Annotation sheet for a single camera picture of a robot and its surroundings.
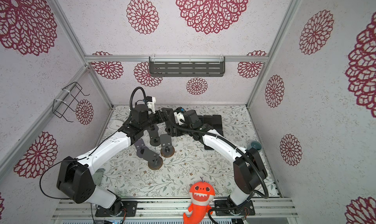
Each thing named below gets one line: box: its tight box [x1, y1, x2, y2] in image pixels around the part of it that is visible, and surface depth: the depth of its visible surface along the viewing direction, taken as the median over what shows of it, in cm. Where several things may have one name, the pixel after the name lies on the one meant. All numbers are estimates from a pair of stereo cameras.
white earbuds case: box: [109, 120, 124, 131], surface depth 108 cm
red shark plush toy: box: [183, 181, 216, 224], surface depth 71 cm
